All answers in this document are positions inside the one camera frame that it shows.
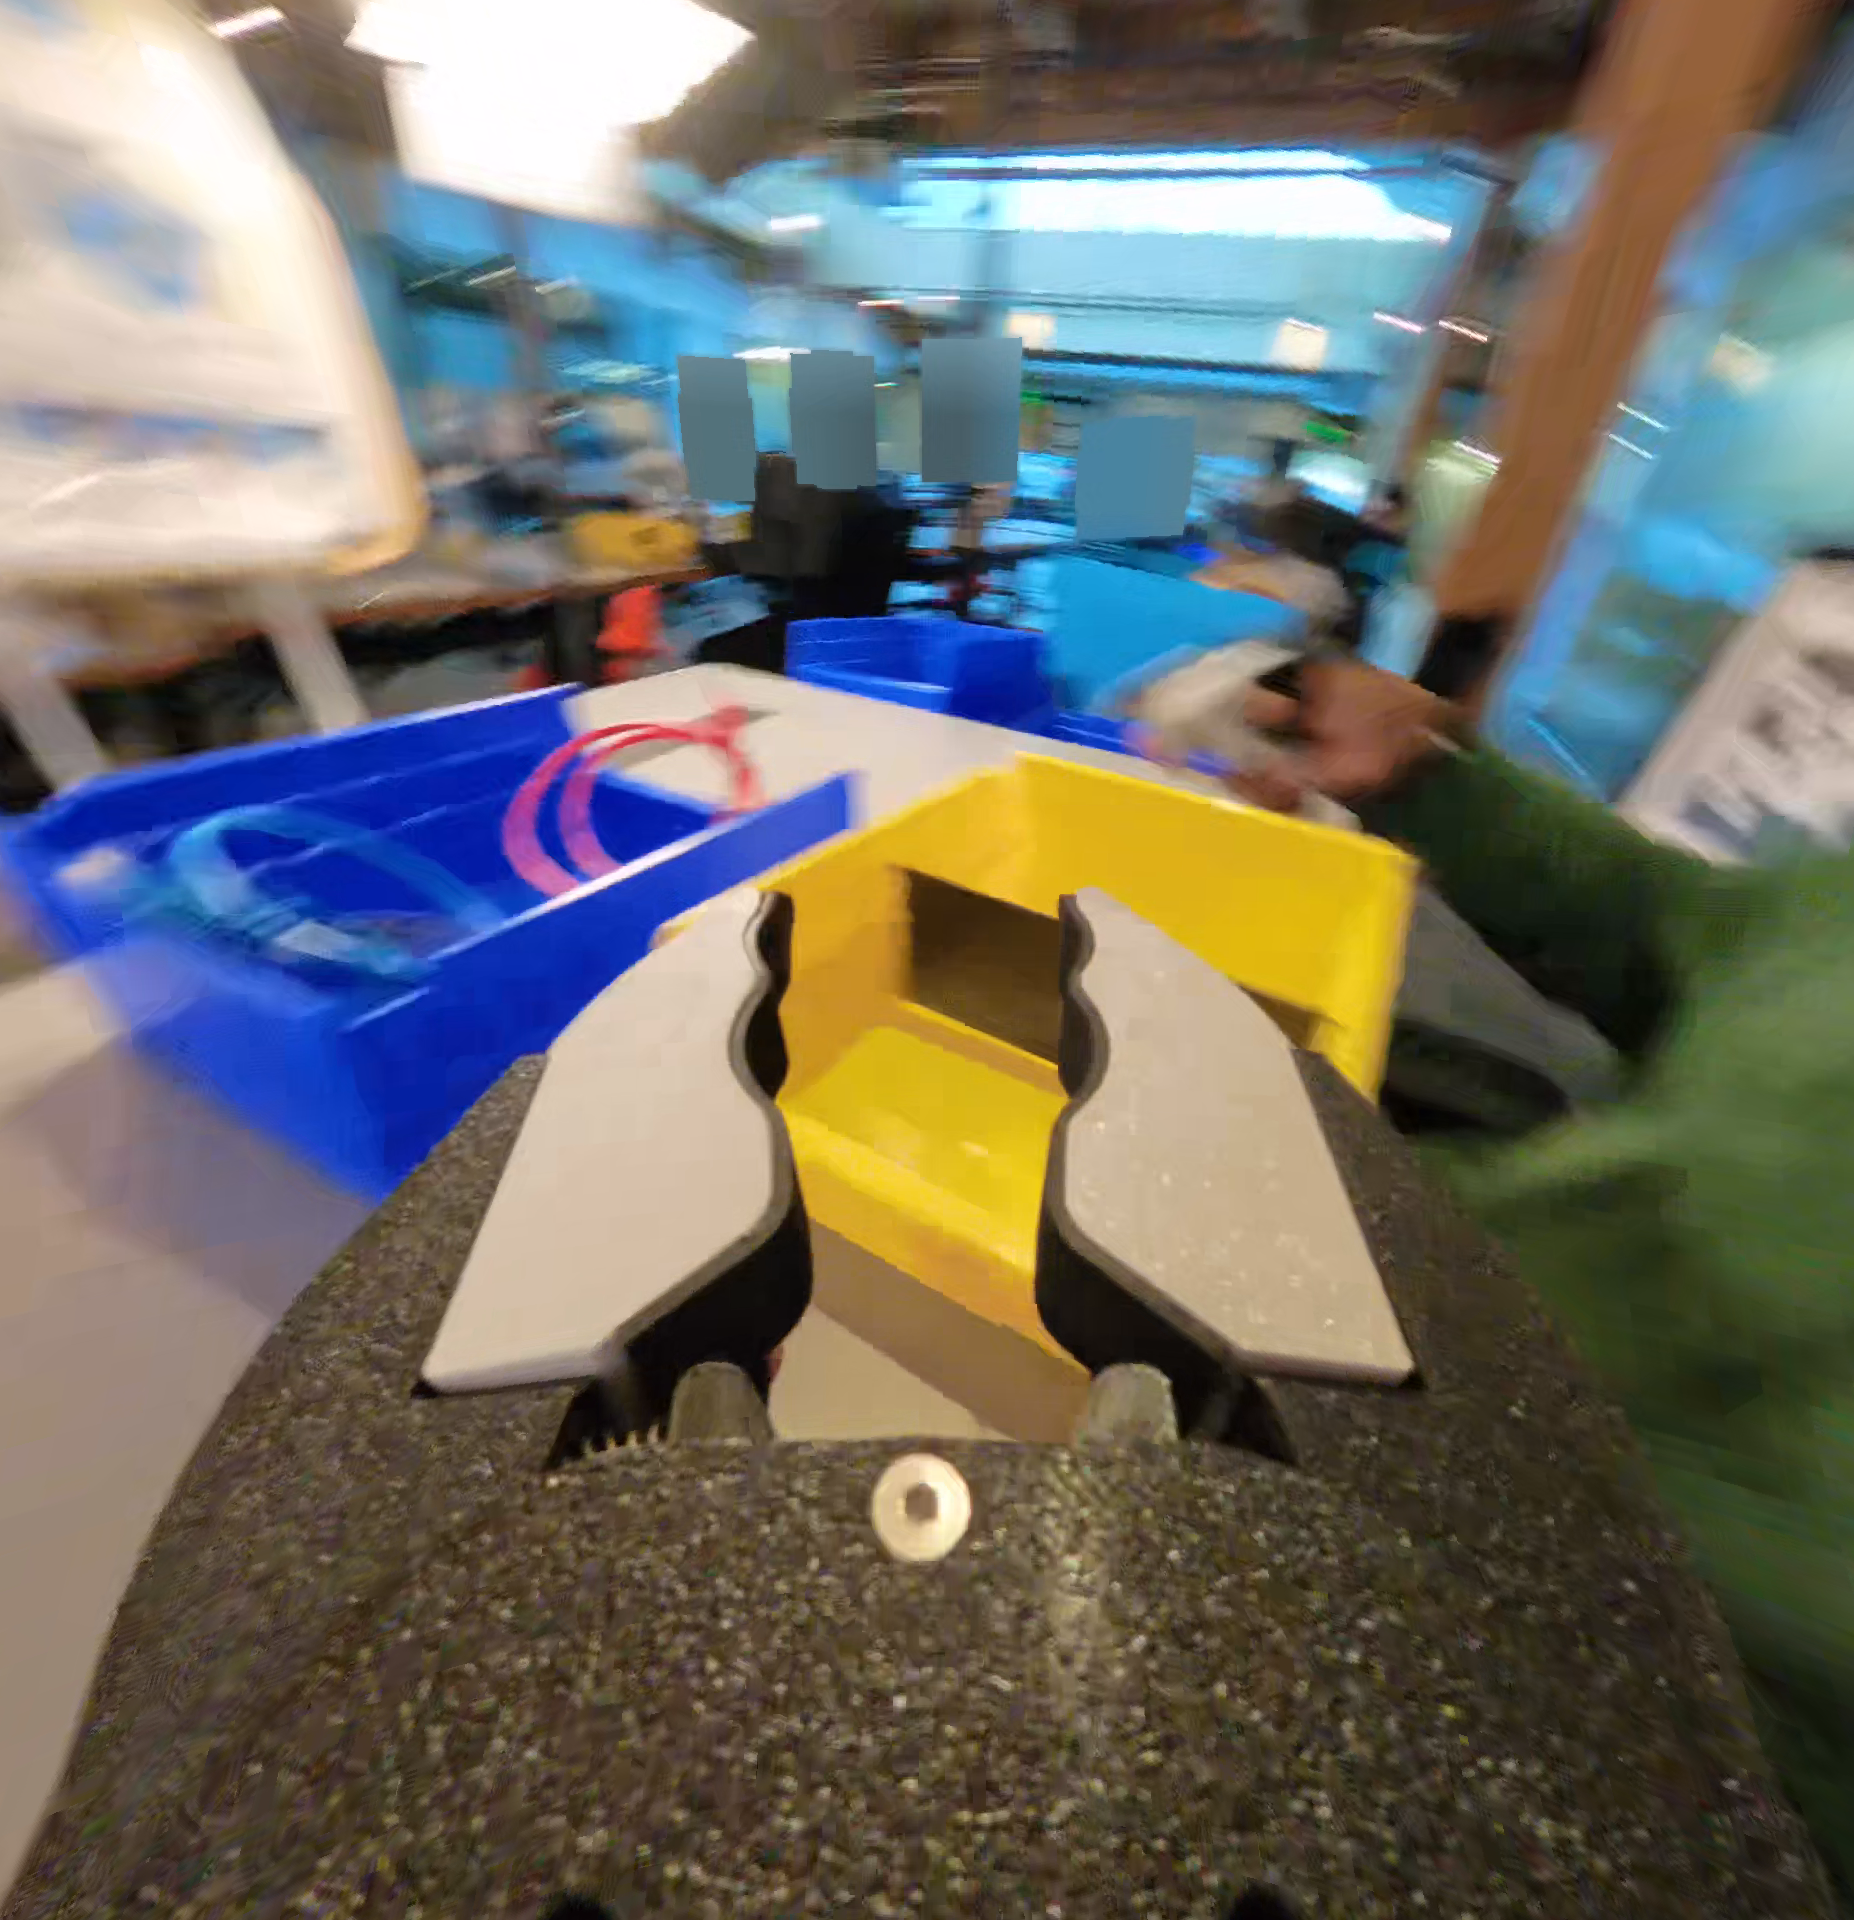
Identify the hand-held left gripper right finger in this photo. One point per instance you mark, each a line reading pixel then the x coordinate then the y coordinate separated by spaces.
pixel 1213 1170

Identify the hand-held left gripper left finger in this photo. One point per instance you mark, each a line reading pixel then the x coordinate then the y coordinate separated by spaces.
pixel 627 1155

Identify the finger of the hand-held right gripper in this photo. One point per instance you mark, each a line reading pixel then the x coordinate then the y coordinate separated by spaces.
pixel 1219 705

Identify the yellow plastic bin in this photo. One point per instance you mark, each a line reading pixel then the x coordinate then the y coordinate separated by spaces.
pixel 1169 871

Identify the long blue plastic bin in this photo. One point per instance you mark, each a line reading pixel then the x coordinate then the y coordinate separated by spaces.
pixel 417 1050

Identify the person's right hand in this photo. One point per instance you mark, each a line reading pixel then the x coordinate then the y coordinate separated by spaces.
pixel 1363 735

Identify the light blue partition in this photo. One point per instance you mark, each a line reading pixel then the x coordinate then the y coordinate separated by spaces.
pixel 1138 629

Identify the small blue plastic bin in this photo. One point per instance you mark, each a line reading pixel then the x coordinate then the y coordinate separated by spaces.
pixel 897 660

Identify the orange traffic cone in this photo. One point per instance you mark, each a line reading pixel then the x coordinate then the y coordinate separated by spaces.
pixel 629 638

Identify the black framed tag sign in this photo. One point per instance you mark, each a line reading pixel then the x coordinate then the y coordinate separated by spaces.
pixel 1781 720

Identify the yellow case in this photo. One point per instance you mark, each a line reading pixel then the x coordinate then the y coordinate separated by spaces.
pixel 627 542

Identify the white poster board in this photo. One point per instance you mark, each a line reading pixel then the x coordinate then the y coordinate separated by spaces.
pixel 145 300

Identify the wooden post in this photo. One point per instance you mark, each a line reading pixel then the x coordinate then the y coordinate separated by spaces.
pixel 1603 300

